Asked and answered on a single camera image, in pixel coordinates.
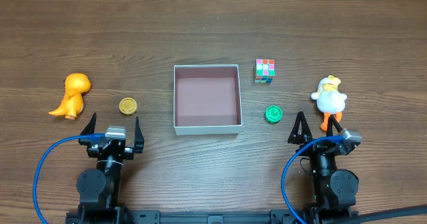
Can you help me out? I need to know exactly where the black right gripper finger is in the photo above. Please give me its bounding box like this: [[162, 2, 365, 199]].
[[326, 115, 343, 136], [288, 111, 313, 143]]

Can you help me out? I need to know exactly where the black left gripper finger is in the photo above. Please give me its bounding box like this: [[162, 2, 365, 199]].
[[80, 113, 97, 135], [134, 117, 145, 153]]

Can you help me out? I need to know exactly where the white plush duck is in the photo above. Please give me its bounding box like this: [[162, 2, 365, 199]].
[[311, 75, 347, 131]]

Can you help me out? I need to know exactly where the multicoloured puzzle cube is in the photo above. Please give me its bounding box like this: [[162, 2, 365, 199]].
[[254, 59, 276, 83]]

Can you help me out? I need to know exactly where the white box pink interior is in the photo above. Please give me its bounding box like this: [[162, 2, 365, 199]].
[[173, 64, 243, 135]]

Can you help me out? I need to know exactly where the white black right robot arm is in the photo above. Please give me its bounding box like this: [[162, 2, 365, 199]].
[[281, 111, 362, 223]]

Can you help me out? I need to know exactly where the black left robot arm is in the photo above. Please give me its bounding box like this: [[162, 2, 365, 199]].
[[65, 114, 144, 224]]

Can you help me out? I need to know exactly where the green round disc toy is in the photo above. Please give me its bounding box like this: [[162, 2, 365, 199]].
[[265, 105, 283, 123]]

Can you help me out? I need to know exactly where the yellow round disc toy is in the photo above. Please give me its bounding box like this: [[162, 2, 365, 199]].
[[119, 97, 137, 115]]

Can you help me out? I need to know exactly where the orange toy dinosaur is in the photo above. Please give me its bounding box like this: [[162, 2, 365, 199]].
[[49, 73, 91, 120]]

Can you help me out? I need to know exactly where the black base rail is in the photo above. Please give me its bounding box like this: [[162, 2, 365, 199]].
[[65, 209, 360, 224]]

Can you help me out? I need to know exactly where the black thick cable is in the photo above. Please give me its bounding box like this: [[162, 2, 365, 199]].
[[346, 204, 427, 224]]

